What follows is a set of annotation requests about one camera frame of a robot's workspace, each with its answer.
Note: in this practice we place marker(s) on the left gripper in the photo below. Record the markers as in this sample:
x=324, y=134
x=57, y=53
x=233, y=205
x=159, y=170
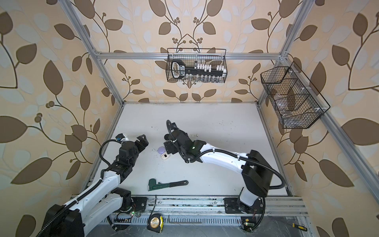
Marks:
x=144, y=142

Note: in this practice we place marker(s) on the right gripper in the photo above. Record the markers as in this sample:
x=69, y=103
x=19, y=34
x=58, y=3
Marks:
x=170, y=147

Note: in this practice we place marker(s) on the purple earbud case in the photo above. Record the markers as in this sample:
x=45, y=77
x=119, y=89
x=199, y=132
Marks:
x=161, y=150

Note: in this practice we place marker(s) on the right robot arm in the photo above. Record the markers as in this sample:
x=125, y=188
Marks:
x=258, y=175

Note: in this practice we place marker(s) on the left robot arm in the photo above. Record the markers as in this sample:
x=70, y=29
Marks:
x=77, y=217

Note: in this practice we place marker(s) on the white earbud case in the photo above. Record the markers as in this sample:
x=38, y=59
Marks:
x=165, y=156

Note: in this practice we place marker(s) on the green pipe wrench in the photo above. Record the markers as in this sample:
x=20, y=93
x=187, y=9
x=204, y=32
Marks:
x=154, y=185

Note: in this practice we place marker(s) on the yellow black tape measure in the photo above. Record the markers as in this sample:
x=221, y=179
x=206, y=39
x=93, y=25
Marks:
x=155, y=223

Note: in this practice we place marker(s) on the yellow black screwdriver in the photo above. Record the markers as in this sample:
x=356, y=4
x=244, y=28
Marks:
x=302, y=228

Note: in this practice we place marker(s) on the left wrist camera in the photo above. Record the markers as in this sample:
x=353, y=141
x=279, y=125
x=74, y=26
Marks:
x=121, y=138

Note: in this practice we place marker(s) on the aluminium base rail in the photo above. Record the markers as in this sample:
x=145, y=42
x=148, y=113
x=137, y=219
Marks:
x=193, y=210

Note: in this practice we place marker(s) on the back wire basket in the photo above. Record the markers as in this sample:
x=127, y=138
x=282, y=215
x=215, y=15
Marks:
x=213, y=56

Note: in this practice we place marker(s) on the side wire basket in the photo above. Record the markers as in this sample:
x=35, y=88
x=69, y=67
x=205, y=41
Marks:
x=298, y=104

